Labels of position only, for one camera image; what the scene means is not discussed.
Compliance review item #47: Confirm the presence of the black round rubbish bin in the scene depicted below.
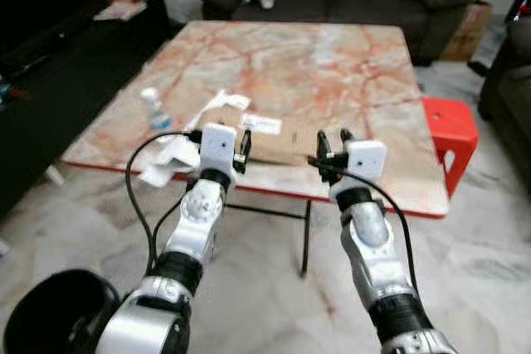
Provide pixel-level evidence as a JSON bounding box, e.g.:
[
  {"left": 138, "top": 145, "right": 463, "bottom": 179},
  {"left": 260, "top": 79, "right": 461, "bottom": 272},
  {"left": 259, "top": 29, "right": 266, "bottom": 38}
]
[{"left": 4, "top": 269, "right": 124, "bottom": 354}]

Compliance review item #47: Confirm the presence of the flat brown cardboard box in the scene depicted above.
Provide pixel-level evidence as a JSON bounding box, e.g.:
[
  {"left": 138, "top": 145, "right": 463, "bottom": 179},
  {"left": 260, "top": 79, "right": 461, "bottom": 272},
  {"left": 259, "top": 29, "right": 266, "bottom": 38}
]
[{"left": 195, "top": 105, "right": 349, "bottom": 166}]

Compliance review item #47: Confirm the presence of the clear plastic water bottle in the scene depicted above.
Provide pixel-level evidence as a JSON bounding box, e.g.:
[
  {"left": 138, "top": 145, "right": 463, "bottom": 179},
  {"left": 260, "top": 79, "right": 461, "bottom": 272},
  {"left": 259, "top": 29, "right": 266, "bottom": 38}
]
[{"left": 139, "top": 87, "right": 173, "bottom": 133}]

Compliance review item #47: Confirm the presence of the red plastic stool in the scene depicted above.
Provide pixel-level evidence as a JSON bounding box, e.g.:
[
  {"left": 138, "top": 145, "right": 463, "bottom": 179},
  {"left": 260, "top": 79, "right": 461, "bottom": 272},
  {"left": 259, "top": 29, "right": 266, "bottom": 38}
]
[{"left": 421, "top": 97, "right": 480, "bottom": 199}]

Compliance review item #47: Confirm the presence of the dark grey long sofa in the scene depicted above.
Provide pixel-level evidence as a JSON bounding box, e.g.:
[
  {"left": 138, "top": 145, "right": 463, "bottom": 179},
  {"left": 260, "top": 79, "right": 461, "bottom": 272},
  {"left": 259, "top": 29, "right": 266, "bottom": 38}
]
[{"left": 202, "top": 0, "right": 475, "bottom": 65}]

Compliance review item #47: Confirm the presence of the black flat floor item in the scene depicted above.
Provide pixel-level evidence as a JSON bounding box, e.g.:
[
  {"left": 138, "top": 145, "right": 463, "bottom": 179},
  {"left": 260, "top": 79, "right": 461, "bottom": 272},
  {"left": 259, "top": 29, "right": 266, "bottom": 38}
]
[{"left": 467, "top": 60, "right": 490, "bottom": 77}]

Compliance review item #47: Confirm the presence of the brown cardboard storage box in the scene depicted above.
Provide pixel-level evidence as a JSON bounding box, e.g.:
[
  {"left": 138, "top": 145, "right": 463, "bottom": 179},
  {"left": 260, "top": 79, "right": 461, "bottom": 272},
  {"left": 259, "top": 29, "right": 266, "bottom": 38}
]
[{"left": 440, "top": 2, "right": 493, "bottom": 62}]

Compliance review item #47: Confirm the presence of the dark grey short sofa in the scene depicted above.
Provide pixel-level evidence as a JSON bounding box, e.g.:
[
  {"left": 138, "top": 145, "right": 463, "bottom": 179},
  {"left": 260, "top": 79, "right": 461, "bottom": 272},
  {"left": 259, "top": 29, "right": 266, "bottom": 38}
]
[{"left": 479, "top": 0, "right": 531, "bottom": 123}]

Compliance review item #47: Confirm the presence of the printed magazine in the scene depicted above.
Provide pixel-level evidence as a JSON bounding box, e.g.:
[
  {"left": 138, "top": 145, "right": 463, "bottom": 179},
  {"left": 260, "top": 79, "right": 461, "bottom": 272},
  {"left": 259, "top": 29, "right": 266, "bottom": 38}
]
[{"left": 93, "top": 0, "right": 148, "bottom": 22}]

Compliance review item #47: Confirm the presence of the black low cabinet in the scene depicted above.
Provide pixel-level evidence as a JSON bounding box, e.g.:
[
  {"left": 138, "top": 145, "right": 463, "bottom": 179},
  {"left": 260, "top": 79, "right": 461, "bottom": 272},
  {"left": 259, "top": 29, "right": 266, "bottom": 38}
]
[{"left": 0, "top": 0, "right": 173, "bottom": 222}]

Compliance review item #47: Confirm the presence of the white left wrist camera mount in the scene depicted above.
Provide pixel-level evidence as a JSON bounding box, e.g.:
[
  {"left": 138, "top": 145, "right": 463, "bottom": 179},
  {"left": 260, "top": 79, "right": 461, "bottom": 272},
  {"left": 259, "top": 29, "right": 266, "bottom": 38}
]
[{"left": 200, "top": 124, "right": 241, "bottom": 174}]

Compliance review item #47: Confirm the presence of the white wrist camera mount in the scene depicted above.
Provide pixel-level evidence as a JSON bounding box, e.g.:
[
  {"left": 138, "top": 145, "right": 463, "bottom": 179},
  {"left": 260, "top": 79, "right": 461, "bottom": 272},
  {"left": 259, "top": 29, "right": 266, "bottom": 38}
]
[
  {"left": 200, "top": 124, "right": 241, "bottom": 174},
  {"left": 343, "top": 140, "right": 388, "bottom": 183}
]

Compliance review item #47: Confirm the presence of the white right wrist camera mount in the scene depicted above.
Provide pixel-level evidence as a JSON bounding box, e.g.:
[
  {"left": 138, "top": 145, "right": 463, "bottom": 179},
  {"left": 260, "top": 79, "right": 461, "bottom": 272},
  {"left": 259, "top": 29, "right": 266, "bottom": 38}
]
[{"left": 343, "top": 140, "right": 388, "bottom": 183}]

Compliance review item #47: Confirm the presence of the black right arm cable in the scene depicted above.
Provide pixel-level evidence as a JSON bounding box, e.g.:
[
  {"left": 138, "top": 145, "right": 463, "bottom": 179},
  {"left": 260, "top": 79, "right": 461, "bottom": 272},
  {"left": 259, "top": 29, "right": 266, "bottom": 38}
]
[{"left": 307, "top": 155, "right": 417, "bottom": 301}]

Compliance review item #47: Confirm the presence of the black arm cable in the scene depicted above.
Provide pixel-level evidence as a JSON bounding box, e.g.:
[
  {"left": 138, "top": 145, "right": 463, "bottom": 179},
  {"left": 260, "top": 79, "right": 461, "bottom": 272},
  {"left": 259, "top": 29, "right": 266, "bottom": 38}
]
[
  {"left": 307, "top": 155, "right": 417, "bottom": 301},
  {"left": 124, "top": 129, "right": 204, "bottom": 276}
]

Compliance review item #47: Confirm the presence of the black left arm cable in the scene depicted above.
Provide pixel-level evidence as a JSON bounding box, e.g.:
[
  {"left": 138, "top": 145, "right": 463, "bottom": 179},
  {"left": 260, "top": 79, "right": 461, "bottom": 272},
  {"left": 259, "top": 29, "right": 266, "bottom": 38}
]
[{"left": 124, "top": 129, "right": 204, "bottom": 276}]

